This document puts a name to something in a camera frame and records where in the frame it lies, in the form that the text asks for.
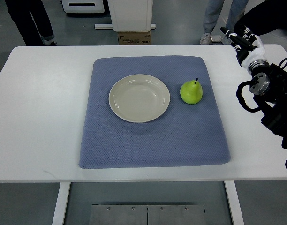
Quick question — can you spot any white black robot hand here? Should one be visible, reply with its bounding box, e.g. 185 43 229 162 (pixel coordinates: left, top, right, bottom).
220 25 269 72

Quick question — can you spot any green pear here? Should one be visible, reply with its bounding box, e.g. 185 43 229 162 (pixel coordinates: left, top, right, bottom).
180 78 203 105

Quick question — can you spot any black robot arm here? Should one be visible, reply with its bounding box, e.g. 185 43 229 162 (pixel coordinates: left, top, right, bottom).
249 63 287 149

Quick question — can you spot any grey floor socket plate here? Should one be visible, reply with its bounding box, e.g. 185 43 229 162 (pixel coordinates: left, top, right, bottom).
211 35 222 43

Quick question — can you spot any beige round plate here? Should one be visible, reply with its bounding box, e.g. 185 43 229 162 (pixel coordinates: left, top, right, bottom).
108 74 170 123

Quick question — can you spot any person in black clothes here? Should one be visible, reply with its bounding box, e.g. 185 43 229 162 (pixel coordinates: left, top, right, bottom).
233 0 287 36

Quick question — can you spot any person in grey jeans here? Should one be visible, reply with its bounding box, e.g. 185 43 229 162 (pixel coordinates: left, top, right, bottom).
199 0 249 45

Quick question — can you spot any blue textured mat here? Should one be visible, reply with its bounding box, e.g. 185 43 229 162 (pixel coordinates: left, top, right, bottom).
79 56 230 169

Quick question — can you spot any cardboard box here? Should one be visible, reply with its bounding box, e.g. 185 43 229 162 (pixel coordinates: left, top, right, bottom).
117 31 151 45

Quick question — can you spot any white cabinet on stand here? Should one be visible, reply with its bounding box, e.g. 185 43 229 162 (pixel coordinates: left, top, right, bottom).
95 0 156 32

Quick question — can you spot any right white table leg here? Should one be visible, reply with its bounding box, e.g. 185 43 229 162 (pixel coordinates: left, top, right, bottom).
224 180 244 225

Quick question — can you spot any white table leg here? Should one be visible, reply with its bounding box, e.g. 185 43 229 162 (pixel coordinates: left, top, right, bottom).
52 182 71 225
224 180 244 225

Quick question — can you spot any white machine with slot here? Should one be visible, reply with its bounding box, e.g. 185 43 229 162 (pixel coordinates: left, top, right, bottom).
61 0 105 14

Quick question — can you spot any person in dark trousers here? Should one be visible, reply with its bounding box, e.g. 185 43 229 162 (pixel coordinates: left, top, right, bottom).
5 0 56 46

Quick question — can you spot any left white table leg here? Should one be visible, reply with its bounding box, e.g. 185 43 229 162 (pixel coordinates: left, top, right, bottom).
52 182 71 225

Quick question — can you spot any black looped cable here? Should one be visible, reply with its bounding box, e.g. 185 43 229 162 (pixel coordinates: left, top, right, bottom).
236 81 267 113

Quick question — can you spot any metal base plate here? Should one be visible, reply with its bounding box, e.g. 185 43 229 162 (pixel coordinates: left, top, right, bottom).
89 205 206 225

